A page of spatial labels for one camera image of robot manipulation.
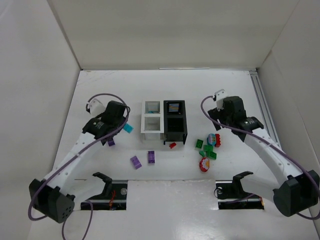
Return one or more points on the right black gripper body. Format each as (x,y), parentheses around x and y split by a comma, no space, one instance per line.
(217,120)

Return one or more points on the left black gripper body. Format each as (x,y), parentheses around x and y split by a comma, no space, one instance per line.
(116,131)

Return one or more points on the cyan long lego brick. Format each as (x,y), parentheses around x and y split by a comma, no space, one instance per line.
(128,128)

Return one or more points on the small purple lego brick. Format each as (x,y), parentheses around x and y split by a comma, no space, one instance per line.
(111,142)

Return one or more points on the red lego with cyan decoration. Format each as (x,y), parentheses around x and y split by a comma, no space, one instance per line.
(214,140)

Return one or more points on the green lego brick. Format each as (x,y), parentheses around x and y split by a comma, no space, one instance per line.
(211,155)
(207,148)

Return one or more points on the dark green square lego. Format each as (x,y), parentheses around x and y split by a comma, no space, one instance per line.
(199,144)

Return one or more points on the purple lego brick upside-down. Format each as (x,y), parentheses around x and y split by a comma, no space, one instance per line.
(151,157)

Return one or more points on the red flower lego piece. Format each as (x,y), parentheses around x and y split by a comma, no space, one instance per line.
(204,164)

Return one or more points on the small red lego brick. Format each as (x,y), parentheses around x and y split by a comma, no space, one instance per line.
(172,145)

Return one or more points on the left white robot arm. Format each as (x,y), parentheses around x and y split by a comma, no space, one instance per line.
(56,195)

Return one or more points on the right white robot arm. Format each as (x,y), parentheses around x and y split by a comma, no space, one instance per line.
(295,188)

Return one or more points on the white two-bin container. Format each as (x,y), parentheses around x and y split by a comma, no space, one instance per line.
(152,125)

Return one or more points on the black two-bin container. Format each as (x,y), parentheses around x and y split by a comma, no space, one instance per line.
(175,121)

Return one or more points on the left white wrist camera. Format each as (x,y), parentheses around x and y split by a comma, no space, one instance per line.
(94,107)

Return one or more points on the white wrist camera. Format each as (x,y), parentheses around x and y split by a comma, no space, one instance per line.
(219,97)
(94,107)

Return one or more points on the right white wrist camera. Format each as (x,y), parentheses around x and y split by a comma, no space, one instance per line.
(219,97)

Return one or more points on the aluminium rail right side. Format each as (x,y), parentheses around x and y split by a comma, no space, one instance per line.
(264,108)

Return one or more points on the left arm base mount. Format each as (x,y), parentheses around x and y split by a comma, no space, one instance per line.
(113,195)

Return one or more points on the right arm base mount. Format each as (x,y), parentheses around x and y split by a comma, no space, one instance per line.
(231,196)

